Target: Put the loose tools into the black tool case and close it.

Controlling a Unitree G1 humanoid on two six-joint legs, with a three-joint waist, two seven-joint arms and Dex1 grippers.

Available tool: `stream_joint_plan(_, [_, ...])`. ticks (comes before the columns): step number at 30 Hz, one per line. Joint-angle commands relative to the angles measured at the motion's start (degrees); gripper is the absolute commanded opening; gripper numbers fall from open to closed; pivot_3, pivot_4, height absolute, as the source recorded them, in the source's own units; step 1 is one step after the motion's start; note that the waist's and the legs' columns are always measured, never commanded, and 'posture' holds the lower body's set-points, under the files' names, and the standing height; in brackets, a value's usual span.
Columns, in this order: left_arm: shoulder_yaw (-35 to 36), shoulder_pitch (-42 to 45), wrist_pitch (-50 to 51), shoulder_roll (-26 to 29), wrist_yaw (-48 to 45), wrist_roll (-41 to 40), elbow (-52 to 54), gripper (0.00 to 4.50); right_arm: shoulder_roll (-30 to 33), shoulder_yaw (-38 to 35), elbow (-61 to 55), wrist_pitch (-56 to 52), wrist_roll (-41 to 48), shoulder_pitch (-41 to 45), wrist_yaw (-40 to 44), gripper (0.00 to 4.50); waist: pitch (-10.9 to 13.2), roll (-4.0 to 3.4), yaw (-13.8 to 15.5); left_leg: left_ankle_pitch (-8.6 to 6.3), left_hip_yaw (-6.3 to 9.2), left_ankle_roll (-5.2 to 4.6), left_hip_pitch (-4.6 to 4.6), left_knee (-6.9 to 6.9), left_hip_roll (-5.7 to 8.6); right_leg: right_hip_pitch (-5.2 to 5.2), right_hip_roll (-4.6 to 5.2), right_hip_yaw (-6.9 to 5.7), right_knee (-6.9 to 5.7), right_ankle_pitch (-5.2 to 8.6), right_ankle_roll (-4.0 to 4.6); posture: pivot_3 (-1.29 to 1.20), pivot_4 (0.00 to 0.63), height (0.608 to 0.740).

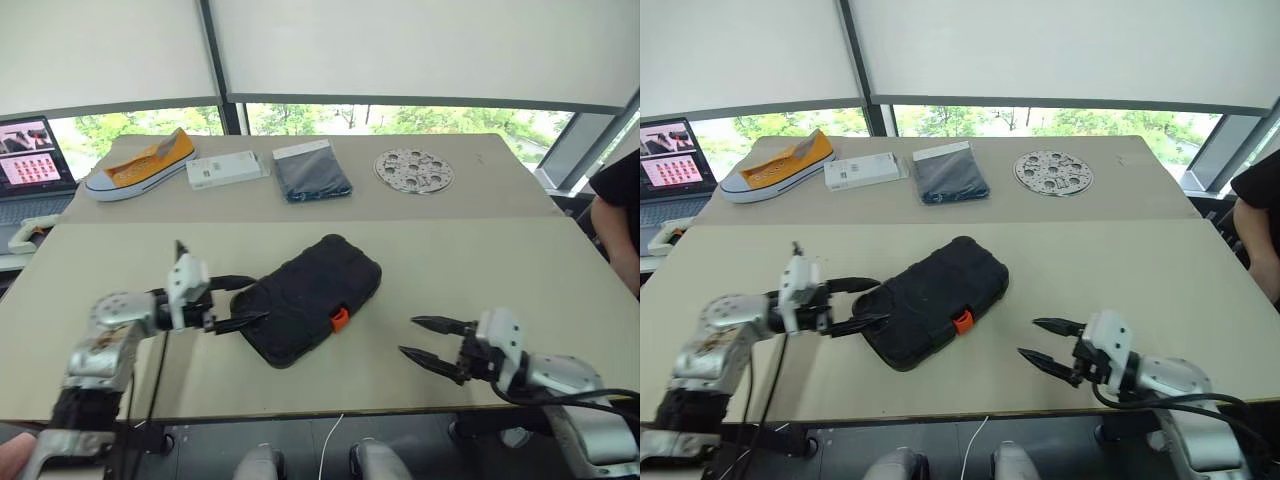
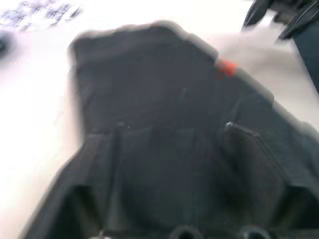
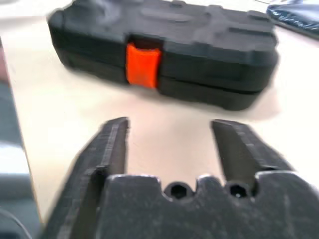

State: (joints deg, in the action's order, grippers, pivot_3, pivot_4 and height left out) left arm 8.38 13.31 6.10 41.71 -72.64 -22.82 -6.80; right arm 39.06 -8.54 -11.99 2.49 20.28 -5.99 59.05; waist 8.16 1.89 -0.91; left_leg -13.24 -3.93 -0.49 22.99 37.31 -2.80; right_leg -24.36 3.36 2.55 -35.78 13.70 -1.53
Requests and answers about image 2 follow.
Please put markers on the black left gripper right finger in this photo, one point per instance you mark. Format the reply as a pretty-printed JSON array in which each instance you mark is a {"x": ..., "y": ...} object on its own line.
[{"x": 254, "y": 161}]

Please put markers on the round silver metal disc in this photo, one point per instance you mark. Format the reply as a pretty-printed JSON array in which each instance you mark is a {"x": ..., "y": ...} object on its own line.
[{"x": 37, "y": 12}]

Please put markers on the black plastic tool case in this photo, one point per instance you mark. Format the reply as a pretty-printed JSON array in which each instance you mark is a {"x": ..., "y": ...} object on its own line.
[{"x": 149, "y": 87}]

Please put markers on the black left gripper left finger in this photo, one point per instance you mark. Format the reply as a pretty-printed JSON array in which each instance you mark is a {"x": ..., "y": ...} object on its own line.
[{"x": 82, "y": 186}]

